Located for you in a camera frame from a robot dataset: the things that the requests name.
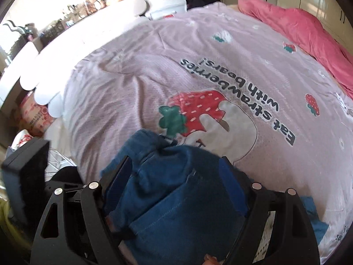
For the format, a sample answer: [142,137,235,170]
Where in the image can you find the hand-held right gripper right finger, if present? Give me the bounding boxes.
[218,156,322,265]

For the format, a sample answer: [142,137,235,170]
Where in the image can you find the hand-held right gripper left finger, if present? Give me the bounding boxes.
[30,155,135,265]

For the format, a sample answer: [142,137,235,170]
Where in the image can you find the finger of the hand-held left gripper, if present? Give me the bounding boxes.
[1,137,50,227]

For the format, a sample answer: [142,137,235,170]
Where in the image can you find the blue denim pants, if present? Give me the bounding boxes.
[99,128,330,265]

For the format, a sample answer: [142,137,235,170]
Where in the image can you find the person's right hand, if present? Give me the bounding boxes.
[203,254,221,265]

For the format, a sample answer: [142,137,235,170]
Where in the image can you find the pink patterned box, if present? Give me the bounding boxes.
[19,91,56,137]

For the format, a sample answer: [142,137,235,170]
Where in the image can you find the white scalloped headboard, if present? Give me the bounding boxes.
[19,0,151,118]

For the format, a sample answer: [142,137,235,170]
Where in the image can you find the strawberry print quilt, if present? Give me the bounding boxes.
[62,1,353,254]

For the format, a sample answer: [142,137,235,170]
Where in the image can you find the row of desk clutter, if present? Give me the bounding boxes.
[3,0,111,47]

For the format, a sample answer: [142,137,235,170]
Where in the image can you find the pink blanket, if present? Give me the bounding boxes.
[238,0,353,100]

